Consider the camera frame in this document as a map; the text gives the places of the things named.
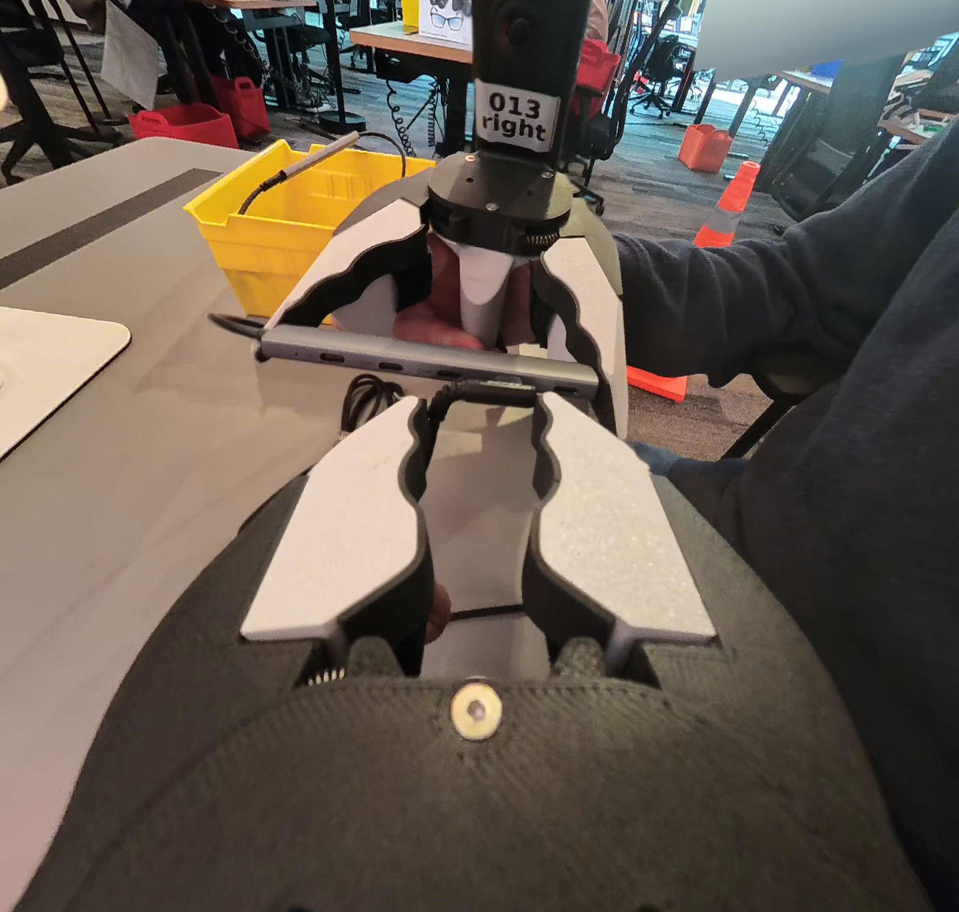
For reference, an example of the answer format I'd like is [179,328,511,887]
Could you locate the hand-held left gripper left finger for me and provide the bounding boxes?
[240,398,436,644]

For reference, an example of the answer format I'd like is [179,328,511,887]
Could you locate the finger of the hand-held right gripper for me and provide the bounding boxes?
[536,247,631,437]
[265,232,432,332]

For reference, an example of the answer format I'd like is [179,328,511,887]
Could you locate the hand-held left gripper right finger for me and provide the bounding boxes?
[525,392,718,652]

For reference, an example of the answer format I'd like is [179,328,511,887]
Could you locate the grey usb hub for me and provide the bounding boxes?
[278,130,365,180]
[258,324,602,394]

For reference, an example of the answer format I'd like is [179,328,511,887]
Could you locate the yellow plastic bin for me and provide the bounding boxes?
[183,140,437,319]

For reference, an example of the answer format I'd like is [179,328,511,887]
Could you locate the thick smooth black cable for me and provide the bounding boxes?
[341,375,542,622]

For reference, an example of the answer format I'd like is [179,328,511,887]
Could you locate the person's right forearm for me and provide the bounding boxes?
[615,118,959,407]

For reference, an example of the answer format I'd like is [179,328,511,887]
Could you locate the person's right hand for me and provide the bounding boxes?
[393,242,542,352]

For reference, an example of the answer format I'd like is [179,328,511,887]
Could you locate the red plastic container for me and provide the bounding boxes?
[577,39,624,157]

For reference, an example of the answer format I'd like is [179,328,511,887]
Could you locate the orange traffic cone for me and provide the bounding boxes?
[625,364,692,405]
[693,160,765,250]

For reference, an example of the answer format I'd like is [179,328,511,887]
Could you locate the cluttered wooden side desk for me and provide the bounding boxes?
[348,20,481,157]

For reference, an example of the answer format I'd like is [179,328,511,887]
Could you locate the black office chair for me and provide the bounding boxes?
[628,0,694,120]

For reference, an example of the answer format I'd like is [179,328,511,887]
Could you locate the red floor container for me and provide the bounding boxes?
[210,76,272,142]
[131,102,242,150]

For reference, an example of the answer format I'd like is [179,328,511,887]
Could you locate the white stand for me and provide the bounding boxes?
[0,307,133,461]

